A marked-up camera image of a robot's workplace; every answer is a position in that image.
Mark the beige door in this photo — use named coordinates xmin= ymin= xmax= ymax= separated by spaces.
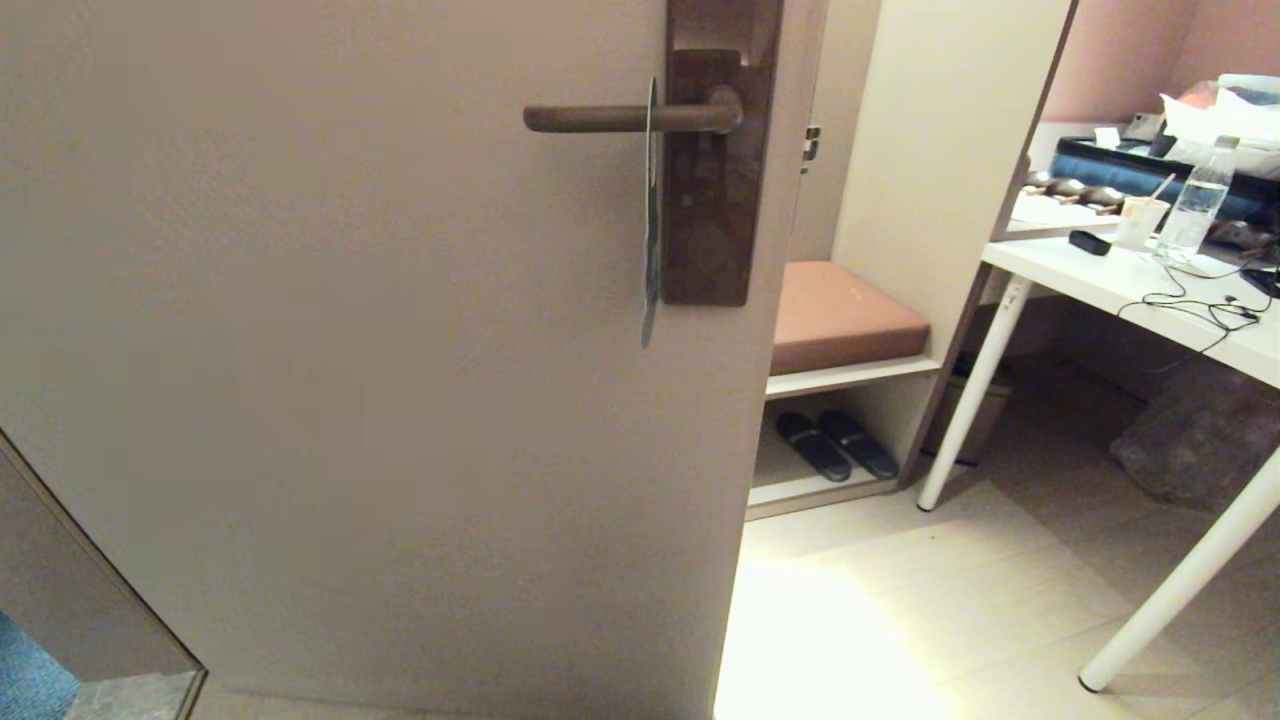
xmin=0 ymin=0 xmax=831 ymax=720

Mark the white paper sheet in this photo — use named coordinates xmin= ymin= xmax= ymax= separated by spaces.
xmin=1008 ymin=190 xmax=1123 ymax=237

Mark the cream shelf cabinet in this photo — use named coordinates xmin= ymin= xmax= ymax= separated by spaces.
xmin=745 ymin=0 xmax=1083 ymax=522

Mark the beige trash bin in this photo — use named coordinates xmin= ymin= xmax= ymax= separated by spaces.
xmin=925 ymin=368 xmax=1014 ymax=467

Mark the clear plastic water bottle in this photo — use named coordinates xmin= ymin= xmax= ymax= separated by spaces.
xmin=1157 ymin=134 xmax=1242 ymax=264

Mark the translucent plastic bag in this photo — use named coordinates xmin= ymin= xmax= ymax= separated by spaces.
xmin=1110 ymin=370 xmax=1280 ymax=513

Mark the dark blue case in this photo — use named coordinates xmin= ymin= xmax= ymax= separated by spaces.
xmin=1050 ymin=135 xmax=1280 ymax=223

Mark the white door hanger sign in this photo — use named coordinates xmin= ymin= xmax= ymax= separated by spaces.
xmin=640 ymin=78 xmax=663 ymax=350

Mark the white round table leg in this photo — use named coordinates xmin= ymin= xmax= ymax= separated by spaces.
xmin=916 ymin=272 xmax=1033 ymax=513
xmin=1078 ymin=468 xmax=1280 ymax=694

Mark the thin black earphone cable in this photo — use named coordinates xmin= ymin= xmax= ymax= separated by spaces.
xmin=1114 ymin=250 xmax=1280 ymax=377

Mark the terracotta seat cushion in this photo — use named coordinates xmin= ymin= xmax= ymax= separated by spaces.
xmin=770 ymin=260 xmax=932 ymax=377

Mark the dark grey slipper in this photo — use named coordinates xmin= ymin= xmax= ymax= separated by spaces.
xmin=818 ymin=408 xmax=901 ymax=480
xmin=776 ymin=410 xmax=853 ymax=484

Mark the white plastic bag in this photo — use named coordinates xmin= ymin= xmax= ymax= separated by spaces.
xmin=1160 ymin=73 xmax=1280 ymax=181

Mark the white paper cup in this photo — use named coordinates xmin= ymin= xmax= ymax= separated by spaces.
xmin=1114 ymin=194 xmax=1172 ymax=252

